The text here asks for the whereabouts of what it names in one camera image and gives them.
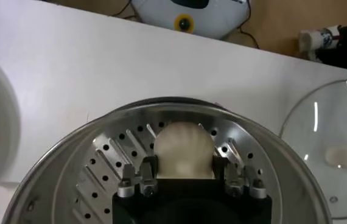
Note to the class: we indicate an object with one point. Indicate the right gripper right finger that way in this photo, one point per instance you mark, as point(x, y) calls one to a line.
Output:
point(231, 182)

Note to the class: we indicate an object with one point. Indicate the white round plate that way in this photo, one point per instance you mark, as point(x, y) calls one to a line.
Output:
point(6, 121)

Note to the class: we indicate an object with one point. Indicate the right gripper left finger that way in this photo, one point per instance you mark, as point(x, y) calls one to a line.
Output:
point(147, 179)

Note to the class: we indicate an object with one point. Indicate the white steamed baozi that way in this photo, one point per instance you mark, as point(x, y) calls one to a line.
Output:
point(185, 149)

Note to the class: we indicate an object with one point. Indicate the steel steamer basket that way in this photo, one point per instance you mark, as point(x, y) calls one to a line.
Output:
point(100, 164)

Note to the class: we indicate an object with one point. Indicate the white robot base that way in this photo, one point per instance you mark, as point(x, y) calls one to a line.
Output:
point(161, 15)

